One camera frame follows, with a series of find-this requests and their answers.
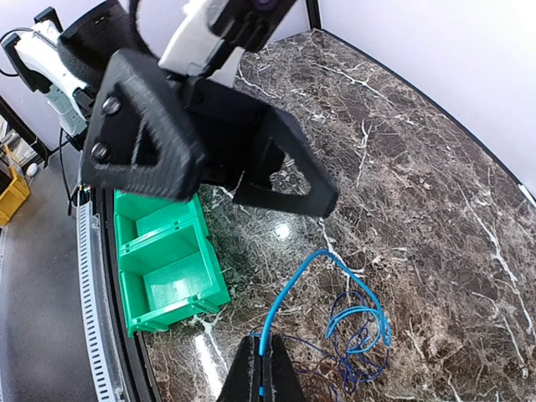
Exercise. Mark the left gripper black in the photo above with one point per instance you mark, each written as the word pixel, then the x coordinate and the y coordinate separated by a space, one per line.
pixel 140 140

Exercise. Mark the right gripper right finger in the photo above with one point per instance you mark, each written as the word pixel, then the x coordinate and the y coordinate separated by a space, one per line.
pixel 279 381

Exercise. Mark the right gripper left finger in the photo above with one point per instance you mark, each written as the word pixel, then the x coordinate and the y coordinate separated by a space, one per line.
pixel 244 379

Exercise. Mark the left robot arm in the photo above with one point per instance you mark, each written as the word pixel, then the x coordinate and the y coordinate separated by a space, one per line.
pixel 67 65

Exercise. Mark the middle green plastic bin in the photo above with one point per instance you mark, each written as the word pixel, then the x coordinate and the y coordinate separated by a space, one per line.
pixel 136 217

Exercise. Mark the green plastic bin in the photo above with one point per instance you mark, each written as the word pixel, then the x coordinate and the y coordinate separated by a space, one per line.
pixel 171 276
pixel 136 217

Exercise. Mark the right green plastic bin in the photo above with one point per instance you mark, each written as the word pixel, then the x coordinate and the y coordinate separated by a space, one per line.
pixel 171 276

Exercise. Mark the yellow bin in background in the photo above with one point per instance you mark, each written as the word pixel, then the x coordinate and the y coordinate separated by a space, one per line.
pixel 14 187

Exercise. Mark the black front rail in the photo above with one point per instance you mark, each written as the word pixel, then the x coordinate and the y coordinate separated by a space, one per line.
pixel 139 382

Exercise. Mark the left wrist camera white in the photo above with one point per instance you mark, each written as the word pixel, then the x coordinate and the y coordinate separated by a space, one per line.
pixel 214 36

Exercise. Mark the white slotted cable duct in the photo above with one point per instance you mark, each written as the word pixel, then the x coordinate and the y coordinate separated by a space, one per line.
pixel 95 310

